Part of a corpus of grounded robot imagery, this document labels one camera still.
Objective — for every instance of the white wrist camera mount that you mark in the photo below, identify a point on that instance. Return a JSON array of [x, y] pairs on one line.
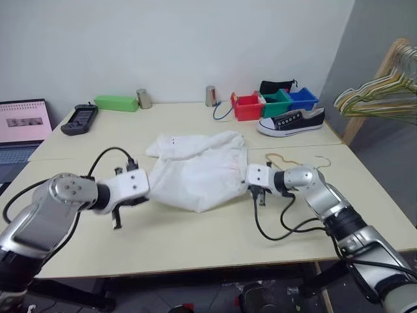
[[257, 176], [130, 186]]

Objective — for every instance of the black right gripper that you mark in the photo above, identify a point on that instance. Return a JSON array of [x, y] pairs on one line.
[[260, 195]]

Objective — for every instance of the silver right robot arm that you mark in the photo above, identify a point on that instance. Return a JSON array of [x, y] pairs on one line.
[[329, 199]]

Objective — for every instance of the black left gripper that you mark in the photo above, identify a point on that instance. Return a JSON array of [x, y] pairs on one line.
[[116, 218]]

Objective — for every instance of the white shorts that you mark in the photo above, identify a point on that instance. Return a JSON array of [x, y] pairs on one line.
[[195, 172]]

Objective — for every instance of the black canvas sneaker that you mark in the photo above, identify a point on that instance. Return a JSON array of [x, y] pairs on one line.
[[293, 122]]

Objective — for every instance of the wooden clothes rack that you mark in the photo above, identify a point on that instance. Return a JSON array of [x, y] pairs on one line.
[[353, 127]]

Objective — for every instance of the metal cup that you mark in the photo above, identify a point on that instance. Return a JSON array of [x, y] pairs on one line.
[[144, 98], [211, 96]]

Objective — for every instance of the green rectangular box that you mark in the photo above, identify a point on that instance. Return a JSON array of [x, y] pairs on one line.
[[115, 103]]

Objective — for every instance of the black handheld controller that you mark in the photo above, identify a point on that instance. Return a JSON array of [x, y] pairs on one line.
[[79, 119]]

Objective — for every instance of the dark rounded shape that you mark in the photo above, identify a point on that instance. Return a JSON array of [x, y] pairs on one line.
[[257, 298]]

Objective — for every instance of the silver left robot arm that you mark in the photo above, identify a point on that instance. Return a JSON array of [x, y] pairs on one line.
[[39, 215]]

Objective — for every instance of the red plastic bin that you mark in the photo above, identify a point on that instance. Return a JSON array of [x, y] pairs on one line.
[[249, 111]]

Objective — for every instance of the wooden table leg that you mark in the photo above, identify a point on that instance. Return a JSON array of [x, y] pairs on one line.
[[324, 287]]

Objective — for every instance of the open laptop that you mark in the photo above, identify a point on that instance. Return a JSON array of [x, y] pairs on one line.
[[19, 120]]

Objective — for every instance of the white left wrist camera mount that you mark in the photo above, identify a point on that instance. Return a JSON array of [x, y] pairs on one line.
[[130, 186]]

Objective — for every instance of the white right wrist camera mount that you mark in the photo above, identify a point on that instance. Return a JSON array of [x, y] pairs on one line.
[[257, 176]]

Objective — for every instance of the green plastic bin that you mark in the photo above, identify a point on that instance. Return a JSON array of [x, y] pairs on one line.
[[277, 109]]

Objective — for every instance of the blue plastic bin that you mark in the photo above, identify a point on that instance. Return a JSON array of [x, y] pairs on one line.
[[304, 99]]

